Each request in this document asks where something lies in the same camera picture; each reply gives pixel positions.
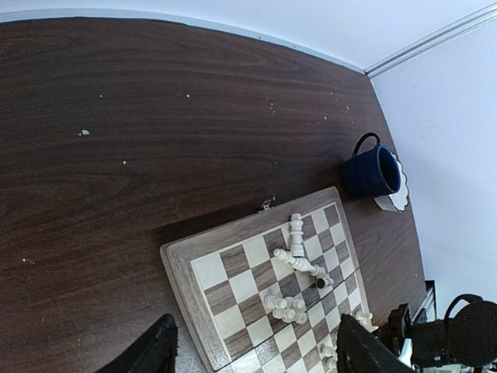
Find right aluminium corner post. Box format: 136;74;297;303
364;2;496;78

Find lying white queen piece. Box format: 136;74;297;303
290;213;305;257

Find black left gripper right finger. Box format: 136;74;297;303
337;315;412;373

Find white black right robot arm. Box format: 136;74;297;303
377;294;496;368

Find cluster pawn four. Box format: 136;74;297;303
286;312;308;325

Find lying white king piece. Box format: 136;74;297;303
273;249;334;289

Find white pawn cluster piece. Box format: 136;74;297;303
263;294;287;311

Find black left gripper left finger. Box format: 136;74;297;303
97;313;178;373

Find white scalloped bowl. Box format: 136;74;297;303
374;153;408;214

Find cluster pawn three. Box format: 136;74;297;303
272;309;297;323

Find wooden chess board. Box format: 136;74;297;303
160;187;370;372

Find cluster pawn two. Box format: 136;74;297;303
284;297;306;312

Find dark blue cup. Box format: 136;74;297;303
342;132;401;199

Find white rook corner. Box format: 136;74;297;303
354;310;373;331

